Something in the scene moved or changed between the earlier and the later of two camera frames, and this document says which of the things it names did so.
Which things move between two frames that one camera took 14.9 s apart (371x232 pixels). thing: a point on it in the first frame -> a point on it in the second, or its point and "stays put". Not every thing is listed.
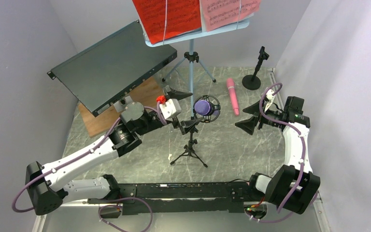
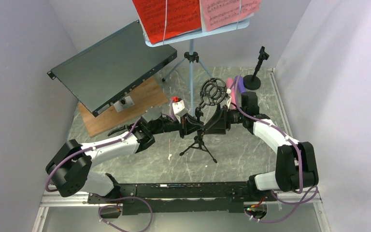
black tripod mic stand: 206,108 -> 213,91
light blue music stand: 192,57 stays put
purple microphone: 203,107 -> 241,86
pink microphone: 230,83 stays put
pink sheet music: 217,14 stays put
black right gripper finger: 254,108 -> 221,115
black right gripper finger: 248,124 -> 216,125
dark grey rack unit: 105,72 stays put
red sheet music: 167,20 stays put
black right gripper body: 263,119 -> 234,117
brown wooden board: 148,93 stays put
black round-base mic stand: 252,82 stays put
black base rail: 181,198 stays put
